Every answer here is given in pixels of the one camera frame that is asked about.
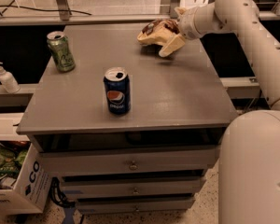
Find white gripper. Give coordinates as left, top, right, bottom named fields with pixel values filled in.
left=159, top=7, right=203, bottom=57

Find brown chip bag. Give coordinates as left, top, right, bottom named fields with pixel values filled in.
left=137, top=19, right=179, bottom=46

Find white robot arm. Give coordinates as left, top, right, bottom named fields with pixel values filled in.
left=175, top=0, right=280, bottom=224

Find blue pepsi can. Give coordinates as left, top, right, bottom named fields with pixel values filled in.
left=104, top=67, right=131, bottom=115

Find green soda can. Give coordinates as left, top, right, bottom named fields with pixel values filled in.
left=47, top=31, right=76, bottom=72

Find grey drawer cabinet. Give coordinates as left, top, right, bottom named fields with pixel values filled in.
left=18, top=24, right=236, bottom=214

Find white pump bottle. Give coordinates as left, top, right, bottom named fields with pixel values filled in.
left=0, top=62, right=20, bottom=93

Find green snack bags in box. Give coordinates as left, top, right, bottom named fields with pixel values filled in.
left=0, top=146, right=28, bottom=180

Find white cardboard box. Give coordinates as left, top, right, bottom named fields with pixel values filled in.
left=0, top=145, right=51, bottom=216

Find black cable on floor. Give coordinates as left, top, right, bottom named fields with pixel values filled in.
left=49, top=177, right=77, bottom=209

